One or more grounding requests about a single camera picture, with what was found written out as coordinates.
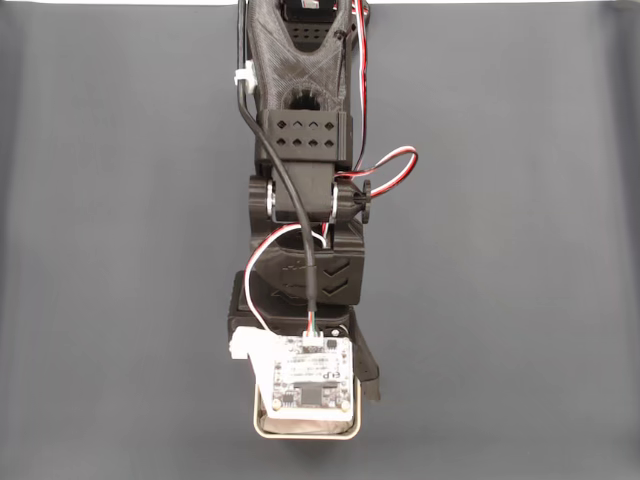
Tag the white crumpled cloth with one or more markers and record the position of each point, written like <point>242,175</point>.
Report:
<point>305,425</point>

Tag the square metal box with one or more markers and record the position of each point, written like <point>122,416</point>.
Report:
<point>305,436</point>

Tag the grey table mat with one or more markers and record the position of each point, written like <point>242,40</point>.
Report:
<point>100,250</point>

